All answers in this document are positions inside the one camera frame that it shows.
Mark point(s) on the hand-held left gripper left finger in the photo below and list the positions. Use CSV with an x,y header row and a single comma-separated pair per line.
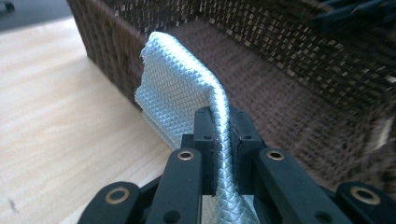
x,y
205,140

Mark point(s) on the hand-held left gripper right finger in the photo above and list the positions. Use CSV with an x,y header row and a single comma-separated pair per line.
x,y
246,140

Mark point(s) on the light blue cloth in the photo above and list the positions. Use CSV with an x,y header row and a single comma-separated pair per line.
x,y
174,84

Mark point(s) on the brown woven basket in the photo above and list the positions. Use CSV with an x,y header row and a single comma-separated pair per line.
x,y
280,77

